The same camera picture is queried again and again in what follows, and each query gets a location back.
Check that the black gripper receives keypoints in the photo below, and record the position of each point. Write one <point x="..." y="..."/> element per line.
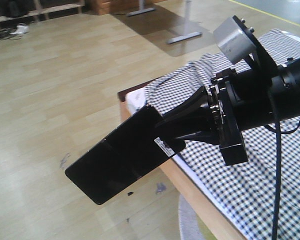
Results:
<point x="242" y="103"/>

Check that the black foldable phone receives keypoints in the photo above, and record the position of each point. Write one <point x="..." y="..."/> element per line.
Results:
<point x="124" y="156"/>

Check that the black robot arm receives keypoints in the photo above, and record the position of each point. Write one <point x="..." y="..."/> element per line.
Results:
<point x="283" y="91"/>

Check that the grey desk leg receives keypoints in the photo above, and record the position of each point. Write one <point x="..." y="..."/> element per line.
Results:
<point x="186" y="27"/>

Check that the wooden low shelf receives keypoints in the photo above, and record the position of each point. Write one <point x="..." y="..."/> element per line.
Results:
<point x="39" y="10"/>

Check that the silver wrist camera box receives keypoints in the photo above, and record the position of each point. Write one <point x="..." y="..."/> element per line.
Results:
<point x="232" y="41"/>

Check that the black camera bracket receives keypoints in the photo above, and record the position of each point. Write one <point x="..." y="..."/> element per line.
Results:
<point x="255" y="54"/>

